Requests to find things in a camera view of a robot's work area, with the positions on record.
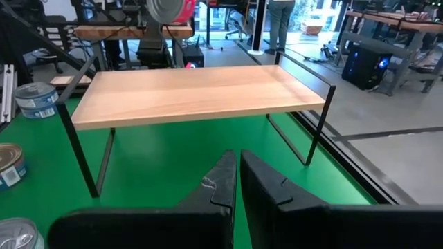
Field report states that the black pole white base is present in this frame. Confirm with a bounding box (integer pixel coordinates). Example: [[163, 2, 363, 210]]
[[247, 0, 267, 56]]

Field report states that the office chair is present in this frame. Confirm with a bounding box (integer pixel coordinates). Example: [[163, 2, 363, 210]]
[[224, 13, 248, 42]]

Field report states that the blue label barcode can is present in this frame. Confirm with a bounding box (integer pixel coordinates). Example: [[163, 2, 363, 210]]
[[19, 100, 59, 120]]

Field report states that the black computer tower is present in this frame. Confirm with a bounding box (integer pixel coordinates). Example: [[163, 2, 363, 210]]
[[341, 44, 394, 91]]

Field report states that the silver aluminium extrusion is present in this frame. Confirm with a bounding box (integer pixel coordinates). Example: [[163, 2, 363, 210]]
[[0, 64, 18, 125]]

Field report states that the red label can silver lid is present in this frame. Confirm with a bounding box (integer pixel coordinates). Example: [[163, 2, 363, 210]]
[[146, 0, 197, 26]]

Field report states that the person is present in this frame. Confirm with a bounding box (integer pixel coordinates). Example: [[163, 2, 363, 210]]
[[264, 0, 297, 55]]

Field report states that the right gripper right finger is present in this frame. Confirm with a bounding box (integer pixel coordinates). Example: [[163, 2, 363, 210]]
[[240, 149, 443, 249]]

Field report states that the black router box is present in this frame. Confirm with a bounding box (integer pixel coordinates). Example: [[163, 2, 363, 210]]
[[182, 34, 205, 68]]

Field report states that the black aluminium table frame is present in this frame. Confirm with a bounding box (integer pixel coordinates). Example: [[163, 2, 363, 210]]
[[0, 3, 419, 205]]

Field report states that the gold lid can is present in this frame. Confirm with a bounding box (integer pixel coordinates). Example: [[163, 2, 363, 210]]
[[0, 142, 28, 192]]

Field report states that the teal label tuna can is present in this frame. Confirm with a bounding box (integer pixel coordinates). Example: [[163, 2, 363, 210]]
[[0, 216, 46, 249]]

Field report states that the small wooden block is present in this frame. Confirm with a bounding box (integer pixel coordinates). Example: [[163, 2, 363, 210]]
[[49, 74, 93, 87]]

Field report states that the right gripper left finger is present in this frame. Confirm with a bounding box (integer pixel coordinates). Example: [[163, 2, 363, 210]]
[[47, 149, 238, 249]]

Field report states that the wooden workbench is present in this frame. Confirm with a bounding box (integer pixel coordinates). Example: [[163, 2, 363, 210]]
[[73, 23, 194, 41], [334, 9, 443, 96]]

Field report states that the blue white label can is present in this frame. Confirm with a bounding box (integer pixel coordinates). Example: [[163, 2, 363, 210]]
[[13, 82, 60, 109]]

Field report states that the wooden board tray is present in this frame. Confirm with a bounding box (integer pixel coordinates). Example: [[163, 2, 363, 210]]
[[55, 50, 337, 199]]

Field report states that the green table mat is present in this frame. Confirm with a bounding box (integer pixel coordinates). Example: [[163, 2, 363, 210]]
[[0, 98, 378, 249]]

